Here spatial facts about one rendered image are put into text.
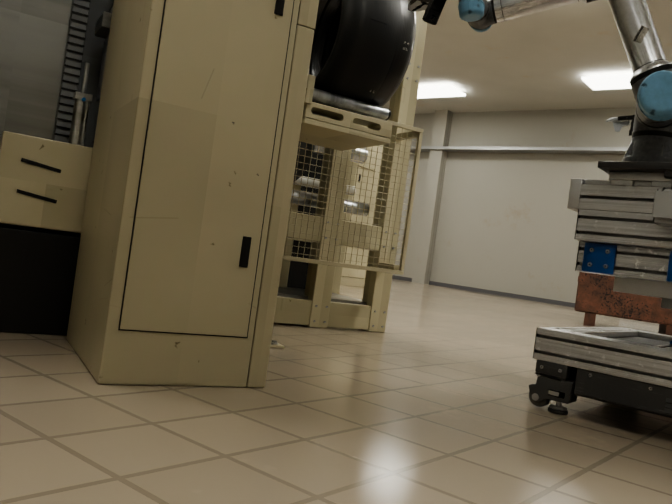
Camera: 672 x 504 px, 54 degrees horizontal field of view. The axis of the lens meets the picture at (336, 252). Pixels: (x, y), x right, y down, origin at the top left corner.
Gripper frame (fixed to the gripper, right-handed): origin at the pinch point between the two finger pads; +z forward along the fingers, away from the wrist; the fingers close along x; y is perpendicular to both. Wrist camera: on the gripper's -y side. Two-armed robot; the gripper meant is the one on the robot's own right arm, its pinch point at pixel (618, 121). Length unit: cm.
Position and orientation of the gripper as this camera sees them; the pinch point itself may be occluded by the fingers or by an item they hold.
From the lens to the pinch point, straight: 300.9
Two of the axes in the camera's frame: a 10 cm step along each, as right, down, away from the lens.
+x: 9.0, -0.1, 4.3
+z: -4.3, -0.6, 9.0
